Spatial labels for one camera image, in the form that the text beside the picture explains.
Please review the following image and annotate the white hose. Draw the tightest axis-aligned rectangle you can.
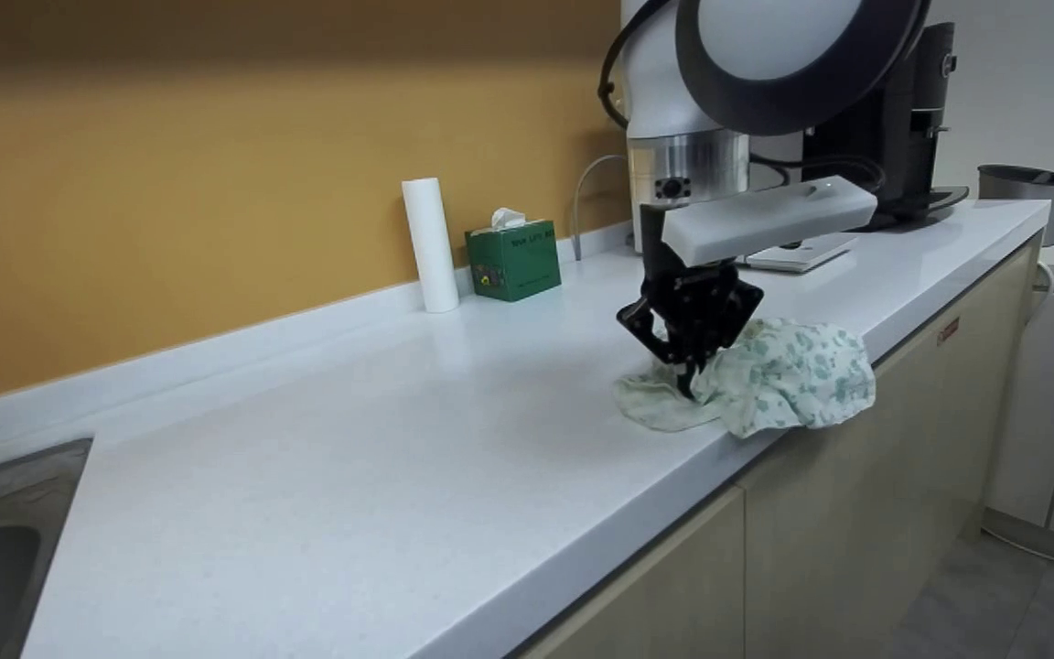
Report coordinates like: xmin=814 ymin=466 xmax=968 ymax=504
xmin=570 ymin=153 xmax=629 ymax=263

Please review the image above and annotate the green tissue box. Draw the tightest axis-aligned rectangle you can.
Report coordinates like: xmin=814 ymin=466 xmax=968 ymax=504
xmin=464 ymin=208 xmax=564 ymax=304

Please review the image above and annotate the black coffee machine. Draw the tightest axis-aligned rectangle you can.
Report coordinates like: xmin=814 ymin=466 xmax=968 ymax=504
xmin=801 ymin=22 xmax=971 ymax=232

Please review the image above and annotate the white paper towel roll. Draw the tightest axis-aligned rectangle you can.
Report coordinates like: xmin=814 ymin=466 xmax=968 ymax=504
xmin=401 ymin=177 xmax=462 ymax=315

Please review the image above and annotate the grey waste bin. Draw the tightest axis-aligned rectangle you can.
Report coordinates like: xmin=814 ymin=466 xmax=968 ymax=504
xmin=977 ymin=164 xmax=1054 ymax=249

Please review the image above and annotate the white flat scale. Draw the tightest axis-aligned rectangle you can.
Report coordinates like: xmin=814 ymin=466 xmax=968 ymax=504
xmin=745 ymin=232 xmax=859 ymax=275

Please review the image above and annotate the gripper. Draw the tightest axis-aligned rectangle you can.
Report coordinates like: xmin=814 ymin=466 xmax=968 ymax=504
xmin=617 ymin=254 xmax=765 ymax=402

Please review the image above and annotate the beige cabinet door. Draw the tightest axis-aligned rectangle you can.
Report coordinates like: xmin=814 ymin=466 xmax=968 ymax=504
xmin=743 ymin=240 xmax=1042 ymax=659
xmin=507 ymin=485 xmax=747 ymax=659

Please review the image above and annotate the white green patterned cloth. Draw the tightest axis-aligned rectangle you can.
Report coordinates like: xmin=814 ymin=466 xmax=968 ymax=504
xmin=614 ymin=317 xmax=877 ymax=439

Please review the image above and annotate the white cabinet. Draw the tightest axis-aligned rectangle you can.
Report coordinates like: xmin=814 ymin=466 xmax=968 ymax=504
xmin=984 ymin=220 xmax=1054 ymax=561

